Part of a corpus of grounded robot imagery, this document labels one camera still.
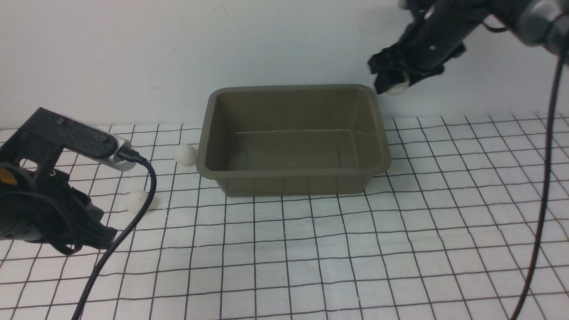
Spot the white ping-pong ball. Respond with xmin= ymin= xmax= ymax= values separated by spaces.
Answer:
xmin=386 ymin=72 xmax=410 ymax=96
xmin=173 ymin=144 xmax=197 ymax=167
xmin=125 ymin=190 xmax=149 ymax=215

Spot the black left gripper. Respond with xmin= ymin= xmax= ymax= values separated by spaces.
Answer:
xmin=0 ymin=162 xmax=117 ymax=256

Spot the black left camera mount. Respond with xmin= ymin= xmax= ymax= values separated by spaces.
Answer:
xmin=1 ymin=108 xmax=145 ymax=172

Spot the white checkered tablecloth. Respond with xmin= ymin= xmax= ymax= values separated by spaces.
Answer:
xmin=0 ymin=114 xmax=569 ymax=320

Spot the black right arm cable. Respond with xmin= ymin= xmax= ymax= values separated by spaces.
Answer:
xmin=509 ymin=31 xmax=569 ymax=320

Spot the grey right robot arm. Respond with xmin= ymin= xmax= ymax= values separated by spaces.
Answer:
xmin=368 ymin=0 xmax=568 ymax=95

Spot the black left camera cable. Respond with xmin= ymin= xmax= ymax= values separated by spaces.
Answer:
xmin=71 ymin=149 xmax=157 ymax=320

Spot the olive green plastic bin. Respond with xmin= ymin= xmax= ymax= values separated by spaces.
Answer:
xmin=196 ymin=84 xmax=392 ymax=197

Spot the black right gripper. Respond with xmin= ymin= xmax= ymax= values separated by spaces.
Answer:
xmin=368 ymin=0 xmax=489 ymax=95

